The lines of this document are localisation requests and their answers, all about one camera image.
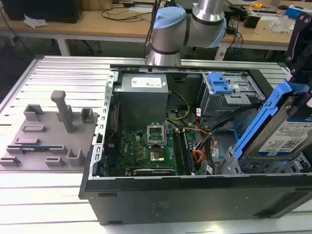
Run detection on hard disk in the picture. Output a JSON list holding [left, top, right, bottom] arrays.
[[233, 81, 312, 162]]

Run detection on metal disk bay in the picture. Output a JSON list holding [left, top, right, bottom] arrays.
[[218, 143, 312, 175]]

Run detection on black RAM slot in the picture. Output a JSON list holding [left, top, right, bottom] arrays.
[[173, 129, 187, 176]]

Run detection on clear plastic bag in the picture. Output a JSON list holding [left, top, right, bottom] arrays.
[[269, 16, 293, 33]]

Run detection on blue cardboard box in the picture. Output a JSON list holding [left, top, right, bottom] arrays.
[[285, 5, 312, 20]]

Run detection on wooden desk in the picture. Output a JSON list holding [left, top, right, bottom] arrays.
[[219, 0, 312, 59], [0, 2, 156, 57]]

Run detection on small black box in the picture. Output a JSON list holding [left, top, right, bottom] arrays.
[[243, 13, 260, 29]]

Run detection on blue drive cage latch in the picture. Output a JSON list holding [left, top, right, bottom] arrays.
[[208, 73, 234, 95]]

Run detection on metal optical drive cage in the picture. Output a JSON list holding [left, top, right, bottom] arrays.
[[198, 72, 267, 118]]

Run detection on green RAM stick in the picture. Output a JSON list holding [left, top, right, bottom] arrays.
[[182, 131, 195, 173]]

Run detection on metal socket cover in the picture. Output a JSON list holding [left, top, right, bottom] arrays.
[[146, 124, 166, 147]]

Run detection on CPU socket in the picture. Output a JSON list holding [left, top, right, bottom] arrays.
[[149, 150, 166, 163]]

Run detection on grey power supply unit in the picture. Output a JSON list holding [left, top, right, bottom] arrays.
[[113, 73, 169, 123]]

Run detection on black graphics card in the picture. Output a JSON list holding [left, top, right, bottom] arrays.
[[133, 168, 176, 176]]

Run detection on black open PC case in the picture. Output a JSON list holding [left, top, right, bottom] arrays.
[[78, 63, 312, 226]]

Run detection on green motherboard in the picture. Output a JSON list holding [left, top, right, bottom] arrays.
[[104, 121, 208, 176]]

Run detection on black box on desk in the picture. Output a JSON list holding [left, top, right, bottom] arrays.
[[2, 0, 83, 24]]

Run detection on crumpled white plastic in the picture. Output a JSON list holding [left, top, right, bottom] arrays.
[[23, 14, 48, 28]]

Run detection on grey parts rack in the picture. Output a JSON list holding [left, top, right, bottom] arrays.
[[0, 90, 99, 173]]

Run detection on hanging blue cable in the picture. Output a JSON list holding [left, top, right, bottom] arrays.
[[233, 19, 245, 59]]

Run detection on light blue disk wire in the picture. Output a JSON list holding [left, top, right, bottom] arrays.
[[233, 119, 257, 147]]

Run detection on thick black cable bundle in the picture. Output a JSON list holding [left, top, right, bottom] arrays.
[[208, 102, 265, 137]]

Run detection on yellow black power wires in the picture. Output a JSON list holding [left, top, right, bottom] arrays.
[[165, 91, 191, 122]]

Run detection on orange wire bundle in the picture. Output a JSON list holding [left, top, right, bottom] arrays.
[[193, 136, 218, 164]]

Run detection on black arm base cables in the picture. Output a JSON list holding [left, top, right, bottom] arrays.
[[145, 0, 163, 59]]

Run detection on black cables on desk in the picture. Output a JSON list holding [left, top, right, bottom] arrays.
[[101, 6, 156, 22]]

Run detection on thin red wire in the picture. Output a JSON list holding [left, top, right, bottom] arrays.
[[108, 102, 120, 145]]

